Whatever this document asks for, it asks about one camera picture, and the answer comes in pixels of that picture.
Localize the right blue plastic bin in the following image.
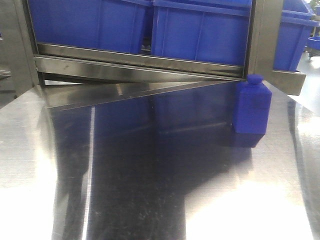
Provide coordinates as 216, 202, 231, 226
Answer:
151, 0, 251, 66

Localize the left blue plastic bin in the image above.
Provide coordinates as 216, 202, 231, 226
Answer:
28, 0, 152, 54

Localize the far right blue bin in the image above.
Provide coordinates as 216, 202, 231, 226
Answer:
273, 0, 320, 72

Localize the blue plastic bin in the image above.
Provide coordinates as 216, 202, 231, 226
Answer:
28, 0, 152, 54
151, 0, 251, 66

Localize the small distant blue bin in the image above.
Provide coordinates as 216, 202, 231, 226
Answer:
307, 36, 320, 51

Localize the blue bottle part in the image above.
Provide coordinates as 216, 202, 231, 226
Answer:
232, 74, 272, 135

